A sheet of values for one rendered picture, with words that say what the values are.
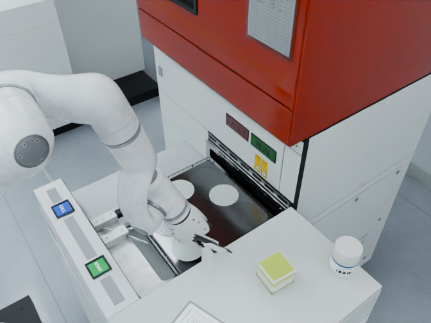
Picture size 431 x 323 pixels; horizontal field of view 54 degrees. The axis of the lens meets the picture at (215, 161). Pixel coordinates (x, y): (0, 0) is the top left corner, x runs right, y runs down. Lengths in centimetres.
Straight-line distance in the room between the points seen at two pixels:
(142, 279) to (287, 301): 42
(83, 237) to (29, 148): 62
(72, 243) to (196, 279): 38
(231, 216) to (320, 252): 31
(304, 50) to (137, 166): 45
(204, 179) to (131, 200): 54
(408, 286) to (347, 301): 132
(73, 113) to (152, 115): 252
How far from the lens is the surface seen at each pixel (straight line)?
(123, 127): 88
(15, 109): 77
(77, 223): 136
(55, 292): 242
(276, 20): 102
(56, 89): 83
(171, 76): 169
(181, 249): 131
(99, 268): 123
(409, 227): 273
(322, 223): 161
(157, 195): 107
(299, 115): 109
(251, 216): 139
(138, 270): 131
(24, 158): 75
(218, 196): 144
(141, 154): 94
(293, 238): 126
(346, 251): 115
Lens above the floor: 196
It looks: 43 degrees down
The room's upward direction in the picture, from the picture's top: 1 degrees counter-clockwise
